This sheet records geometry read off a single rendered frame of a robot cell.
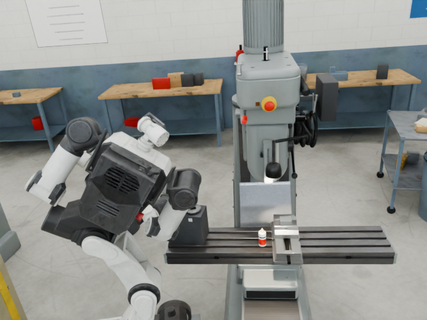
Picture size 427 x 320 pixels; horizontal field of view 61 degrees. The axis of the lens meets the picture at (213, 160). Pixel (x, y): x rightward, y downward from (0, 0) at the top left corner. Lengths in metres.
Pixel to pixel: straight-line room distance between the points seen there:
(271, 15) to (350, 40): 4.35
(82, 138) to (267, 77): 0.73
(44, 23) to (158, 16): 1.84
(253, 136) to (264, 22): 0.53
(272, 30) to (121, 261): 1.23
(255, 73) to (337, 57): 4.67
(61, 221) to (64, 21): 5.23
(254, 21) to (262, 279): 1.29
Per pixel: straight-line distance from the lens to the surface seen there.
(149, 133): 1.34
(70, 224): 1.51
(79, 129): 1.34
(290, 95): 1.48
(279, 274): 2.03
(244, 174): 2.27
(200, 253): 2.02
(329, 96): 1.96
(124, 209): 1.30
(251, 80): 1.46
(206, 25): 5.89
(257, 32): 1.81
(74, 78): 6.62
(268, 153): 1.66
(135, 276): 1.65
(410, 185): 4.04
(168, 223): 1.48
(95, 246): 1.53
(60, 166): 1.41
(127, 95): 5.48
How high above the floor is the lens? 2.19
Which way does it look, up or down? 25 degrees down
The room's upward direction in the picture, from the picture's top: 5 degrees counter-clockwise
